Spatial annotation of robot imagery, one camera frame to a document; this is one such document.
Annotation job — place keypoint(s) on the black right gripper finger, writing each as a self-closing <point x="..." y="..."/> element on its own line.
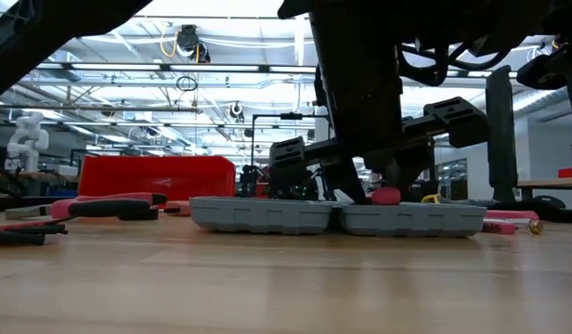
<point x="458" y="121"/>
<point x="288" y="160"/>

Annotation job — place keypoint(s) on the grey-blue plastic tool case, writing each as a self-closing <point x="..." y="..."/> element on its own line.
<point x="267" y="215"/>

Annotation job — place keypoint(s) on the clear voltage tester screwdriver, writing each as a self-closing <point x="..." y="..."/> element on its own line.
<point x="529" y="226"/>

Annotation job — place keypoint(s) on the red black hex key set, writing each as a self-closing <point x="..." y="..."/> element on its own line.
<point x="26" y="232"/>

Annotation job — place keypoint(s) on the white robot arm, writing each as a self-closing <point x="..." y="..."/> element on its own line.
<point x="28" y="139"/>

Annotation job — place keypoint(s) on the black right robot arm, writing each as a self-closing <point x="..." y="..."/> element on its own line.
<point x="453" y="18"/>

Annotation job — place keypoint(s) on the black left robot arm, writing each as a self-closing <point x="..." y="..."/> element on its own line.
<point x="44" y="32"/>

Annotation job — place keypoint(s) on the wooden workbench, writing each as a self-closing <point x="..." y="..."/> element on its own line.
<point x="550" y="182"/>

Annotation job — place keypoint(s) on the grey and black work glove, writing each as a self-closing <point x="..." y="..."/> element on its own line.
<point x="548" y="201"/>

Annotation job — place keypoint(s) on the red plastic bin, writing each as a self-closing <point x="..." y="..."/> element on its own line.
<point x="156" y="174"/>
<point x="571" y="172"/>

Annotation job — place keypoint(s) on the cluttered workbench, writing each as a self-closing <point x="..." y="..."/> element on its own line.
<point x="35" y="176"/>

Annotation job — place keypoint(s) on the thin black gantry frame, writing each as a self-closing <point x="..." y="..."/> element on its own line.
<point x="253" y="139"/>

